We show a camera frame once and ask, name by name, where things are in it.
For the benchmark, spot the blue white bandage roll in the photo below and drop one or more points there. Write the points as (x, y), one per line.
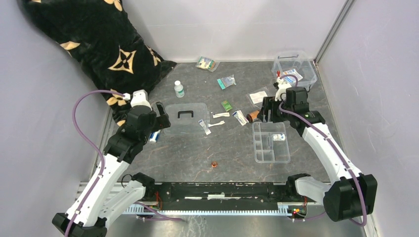
(154, 136)

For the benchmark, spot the clear plastic storage box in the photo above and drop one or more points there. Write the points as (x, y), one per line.
(297, 63)

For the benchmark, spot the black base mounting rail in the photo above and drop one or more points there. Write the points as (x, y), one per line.
(221, 196)

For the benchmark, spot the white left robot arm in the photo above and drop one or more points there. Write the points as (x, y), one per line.
(94, 212)

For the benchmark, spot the white plaster strip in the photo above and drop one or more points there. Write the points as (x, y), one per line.
(226, 114)

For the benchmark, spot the white blue wipe sachet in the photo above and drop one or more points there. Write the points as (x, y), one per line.
(204, 126)

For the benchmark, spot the black floral plush blanket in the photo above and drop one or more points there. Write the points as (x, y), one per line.
(100, 37)

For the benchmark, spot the white bottle green label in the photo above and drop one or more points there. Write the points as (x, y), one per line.
(179, 89)

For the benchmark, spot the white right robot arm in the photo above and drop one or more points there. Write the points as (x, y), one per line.
(350, 195)

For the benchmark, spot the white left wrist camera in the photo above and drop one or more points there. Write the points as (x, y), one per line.
(140, 98)

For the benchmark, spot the clear box lid black handle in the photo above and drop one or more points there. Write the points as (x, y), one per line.
(187, 118)

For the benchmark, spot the white slotted cable duct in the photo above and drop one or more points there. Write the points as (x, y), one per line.
(281, 210)

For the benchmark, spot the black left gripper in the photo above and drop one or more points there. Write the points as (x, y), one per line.
(162, 121)

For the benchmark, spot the small green packet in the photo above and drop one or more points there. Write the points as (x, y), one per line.
(226, 105)

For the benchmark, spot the teal item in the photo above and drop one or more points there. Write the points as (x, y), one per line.
(226, 82)

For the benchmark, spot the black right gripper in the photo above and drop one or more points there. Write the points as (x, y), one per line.
(269, 103)

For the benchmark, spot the clear compartment organizer tray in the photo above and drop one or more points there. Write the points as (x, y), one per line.
(266, 150)

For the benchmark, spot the gauze pad in clear bag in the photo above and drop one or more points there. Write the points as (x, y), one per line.
(256, 97)

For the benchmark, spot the colourful bandage packet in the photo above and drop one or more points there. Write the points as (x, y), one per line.
(207, 64)

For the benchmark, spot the brown medicine bottle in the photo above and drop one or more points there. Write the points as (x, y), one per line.
(252, 117)

